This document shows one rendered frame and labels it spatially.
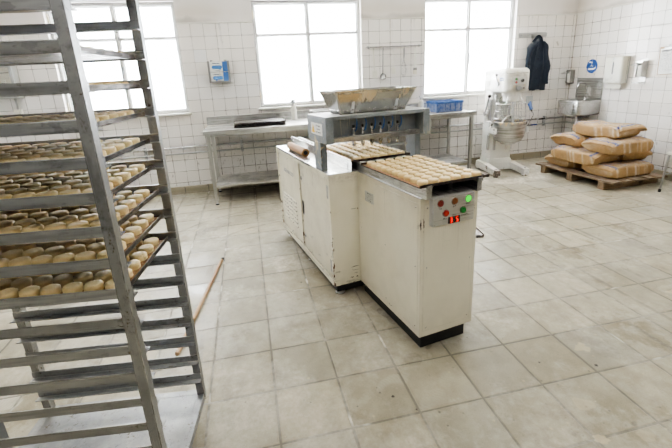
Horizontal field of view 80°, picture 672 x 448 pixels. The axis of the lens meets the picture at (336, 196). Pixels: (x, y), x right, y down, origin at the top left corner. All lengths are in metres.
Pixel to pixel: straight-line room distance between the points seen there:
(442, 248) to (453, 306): 0.36
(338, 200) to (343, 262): 0.42
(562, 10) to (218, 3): 4.83
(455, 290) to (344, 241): 0.77
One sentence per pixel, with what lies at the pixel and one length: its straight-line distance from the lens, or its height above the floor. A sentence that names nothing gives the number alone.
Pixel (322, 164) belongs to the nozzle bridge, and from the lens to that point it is 2.50.
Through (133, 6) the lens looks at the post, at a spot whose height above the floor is 1.65.
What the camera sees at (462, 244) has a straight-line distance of 2.14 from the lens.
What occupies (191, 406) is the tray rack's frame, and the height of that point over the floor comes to 0.15.
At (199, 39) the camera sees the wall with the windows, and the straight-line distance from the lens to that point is 5.54.
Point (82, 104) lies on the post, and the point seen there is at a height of 1.37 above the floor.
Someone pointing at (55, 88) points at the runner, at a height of 1.41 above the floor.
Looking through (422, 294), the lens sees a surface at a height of 0.34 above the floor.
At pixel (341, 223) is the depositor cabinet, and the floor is 0.52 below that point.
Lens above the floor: 1.41
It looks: 17 degrees down
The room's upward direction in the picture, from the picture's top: 3 degrees counter-clockwise
